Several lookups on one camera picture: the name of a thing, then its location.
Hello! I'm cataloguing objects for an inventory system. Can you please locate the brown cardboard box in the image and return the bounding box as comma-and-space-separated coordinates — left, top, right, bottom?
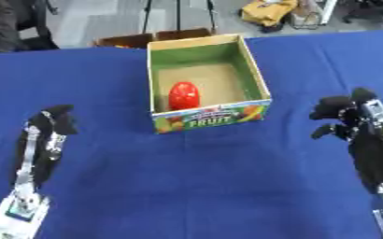
93, 27, 217, 49

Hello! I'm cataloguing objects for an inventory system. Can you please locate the person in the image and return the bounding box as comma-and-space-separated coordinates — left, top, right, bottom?
0, 0, 61, 54

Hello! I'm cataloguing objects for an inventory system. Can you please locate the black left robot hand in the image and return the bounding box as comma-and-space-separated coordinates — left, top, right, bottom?
8, 104, 80, 191

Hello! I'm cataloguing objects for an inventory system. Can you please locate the yellow bag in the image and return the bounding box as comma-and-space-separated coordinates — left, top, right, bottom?
238, 0, 300, 28

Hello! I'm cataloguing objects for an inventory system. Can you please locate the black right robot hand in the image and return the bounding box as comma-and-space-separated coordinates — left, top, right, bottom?
307, 87, 383, 194

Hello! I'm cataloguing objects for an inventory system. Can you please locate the black tripod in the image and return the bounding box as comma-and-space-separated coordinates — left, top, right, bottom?
139, 0, 220, 35

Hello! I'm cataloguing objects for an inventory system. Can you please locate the cardboard box with green inside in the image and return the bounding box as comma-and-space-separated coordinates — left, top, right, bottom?
146, 33, 274, 134

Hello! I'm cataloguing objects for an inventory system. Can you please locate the black chair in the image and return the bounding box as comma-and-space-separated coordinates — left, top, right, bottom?
340, 0, 383, 31

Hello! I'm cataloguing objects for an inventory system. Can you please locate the red toy fruit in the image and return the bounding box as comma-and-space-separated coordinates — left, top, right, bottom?
166, 81, 202, 111

